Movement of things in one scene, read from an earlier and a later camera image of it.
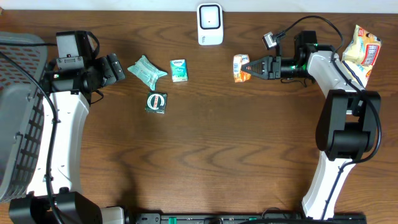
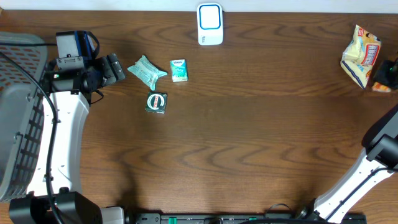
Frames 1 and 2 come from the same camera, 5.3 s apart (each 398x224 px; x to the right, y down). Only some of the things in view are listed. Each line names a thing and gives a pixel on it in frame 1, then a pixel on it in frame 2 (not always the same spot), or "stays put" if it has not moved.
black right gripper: [268, 68] -> [379, 73]
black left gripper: [110, 76] stays put
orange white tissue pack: [239, 76] -> [378, 87]
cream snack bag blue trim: [360, 55] stays put
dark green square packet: [155, 102] stays put
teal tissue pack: [179, 70] stays put
